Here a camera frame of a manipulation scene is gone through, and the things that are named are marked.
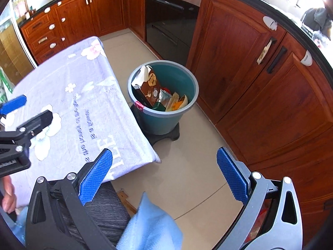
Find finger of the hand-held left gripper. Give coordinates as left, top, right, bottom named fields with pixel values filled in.
left=0, top=109, right=54, bottom=146
left=0, top=94, right=27, bottom=115

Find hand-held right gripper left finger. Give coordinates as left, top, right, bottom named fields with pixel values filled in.
left=25, top=148, right=116, bottom=250

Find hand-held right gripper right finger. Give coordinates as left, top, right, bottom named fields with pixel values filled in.
left=212, top=146, right=303, bottom=250

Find teal plastic bin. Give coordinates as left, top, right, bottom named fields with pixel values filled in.
left=127, top=60, right=199, bottom=135

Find brown paper sleeve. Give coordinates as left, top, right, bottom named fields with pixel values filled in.
left=166, top=92, right=180, bottom=111

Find silver foil wrapper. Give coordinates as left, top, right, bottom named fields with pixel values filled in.
left=156, top=86, right=173, bottom=103

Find brown snack box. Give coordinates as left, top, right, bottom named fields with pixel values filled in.
left=135, top=70, right=163, bottom=107

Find white tissue paper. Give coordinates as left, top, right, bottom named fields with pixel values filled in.
left=131, top=65, right=153, bottom=90

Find person's left hand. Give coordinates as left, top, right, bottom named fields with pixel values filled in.
left=0, top=176, right=17, bottom=214

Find purple floral tablecloth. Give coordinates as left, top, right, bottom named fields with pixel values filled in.
left=5, top=36, right=162, bottom=206

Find glass sliding door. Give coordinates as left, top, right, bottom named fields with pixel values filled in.
left=0, top=13, right=38, bottom=84

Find light blue cloth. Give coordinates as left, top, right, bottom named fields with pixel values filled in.
left=116, top=191, right=184, bottom=250

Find black bin base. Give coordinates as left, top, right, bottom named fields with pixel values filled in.
left=130, top=104, right=180, bottom=146

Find built-in black oven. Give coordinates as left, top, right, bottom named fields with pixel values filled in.
left=144, top=0, right=205, bottom=67

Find white cabinet child locks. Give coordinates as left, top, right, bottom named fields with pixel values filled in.
left=44, top=0, right=313, bottom=67

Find black kitchen countertop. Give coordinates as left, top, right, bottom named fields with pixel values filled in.
left=18, top=0, right=333, bottom=69

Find light wooden frame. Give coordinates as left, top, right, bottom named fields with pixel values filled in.
left=117, top=190, right=137, bottom=213

